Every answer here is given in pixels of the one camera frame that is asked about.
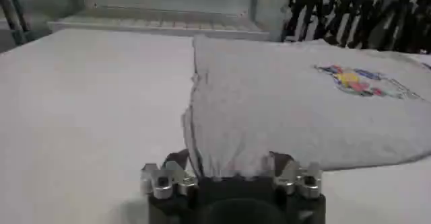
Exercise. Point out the rack of black equipment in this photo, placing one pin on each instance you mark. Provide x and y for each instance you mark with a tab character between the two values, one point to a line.
363	10

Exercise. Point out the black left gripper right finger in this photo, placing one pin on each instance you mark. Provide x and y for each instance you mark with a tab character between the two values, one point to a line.
308	181

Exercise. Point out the dark metal stand pole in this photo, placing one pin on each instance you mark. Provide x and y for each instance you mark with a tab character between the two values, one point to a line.
11	10

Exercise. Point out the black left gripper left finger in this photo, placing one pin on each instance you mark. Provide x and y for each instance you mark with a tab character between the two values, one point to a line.
162	181

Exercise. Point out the white empty shelf unit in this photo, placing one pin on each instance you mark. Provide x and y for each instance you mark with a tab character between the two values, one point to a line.
168	13

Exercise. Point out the grey shirt with colourful print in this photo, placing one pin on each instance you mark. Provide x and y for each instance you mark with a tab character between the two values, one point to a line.
286	111

